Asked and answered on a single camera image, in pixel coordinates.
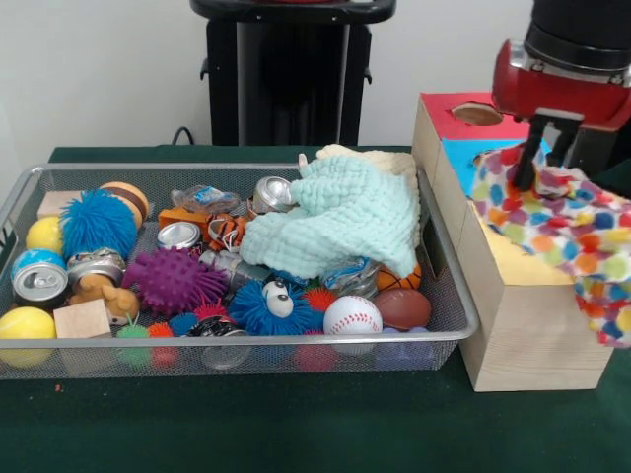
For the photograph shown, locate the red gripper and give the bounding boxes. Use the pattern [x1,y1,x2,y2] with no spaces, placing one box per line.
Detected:
[491,38,631,192]

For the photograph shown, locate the colourful dotted cloth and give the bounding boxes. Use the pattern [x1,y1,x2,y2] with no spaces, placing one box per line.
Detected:
[470,145,631,349]

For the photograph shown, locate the cream waffle cloth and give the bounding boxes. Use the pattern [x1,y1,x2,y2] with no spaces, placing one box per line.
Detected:
[315,143,423,237]

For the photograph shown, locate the mint waffle cloth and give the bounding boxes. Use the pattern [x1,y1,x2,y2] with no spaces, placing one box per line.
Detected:
[239,153,423,277]

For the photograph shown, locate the wooden box with three holes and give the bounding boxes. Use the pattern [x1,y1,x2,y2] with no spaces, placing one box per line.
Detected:
[410,91,617,393]

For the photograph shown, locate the dark green tablecloth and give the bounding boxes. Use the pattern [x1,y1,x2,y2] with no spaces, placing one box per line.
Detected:
[0,145,631,473]
[589,165,631,201]

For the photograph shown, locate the brown toy football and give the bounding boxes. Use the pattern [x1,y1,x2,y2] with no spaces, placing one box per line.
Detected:
[373,288,434,330]

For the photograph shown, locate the white toy baseball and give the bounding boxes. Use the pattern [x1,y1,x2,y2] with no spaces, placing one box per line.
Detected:
[322,295,385,335]

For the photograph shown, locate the blue fuzzy toy with eyes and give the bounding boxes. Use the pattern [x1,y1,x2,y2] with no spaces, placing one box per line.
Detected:
[227,279,324,336]

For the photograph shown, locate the purple spiky toy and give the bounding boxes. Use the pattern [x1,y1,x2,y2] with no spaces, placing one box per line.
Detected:
[121,247,229,317]

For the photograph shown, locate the toy burger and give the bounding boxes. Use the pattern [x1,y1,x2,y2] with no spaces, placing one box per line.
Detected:
[100,180,151,231]

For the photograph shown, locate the blue spiky pom ball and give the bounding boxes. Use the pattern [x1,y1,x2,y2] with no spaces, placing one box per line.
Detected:
[58,189,139,260]

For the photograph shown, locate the silver drink can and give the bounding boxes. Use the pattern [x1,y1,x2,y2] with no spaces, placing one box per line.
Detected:
[10,263,69,306]

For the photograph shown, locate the yellow ball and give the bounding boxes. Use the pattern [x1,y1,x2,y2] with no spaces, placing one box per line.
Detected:
[0,306,58,369]

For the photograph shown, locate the wire mesh bin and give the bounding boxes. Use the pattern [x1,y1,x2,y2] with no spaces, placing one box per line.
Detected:
[0,163,480,381]

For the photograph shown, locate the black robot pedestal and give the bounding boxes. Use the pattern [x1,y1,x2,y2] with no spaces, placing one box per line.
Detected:
[189,0,398,147]

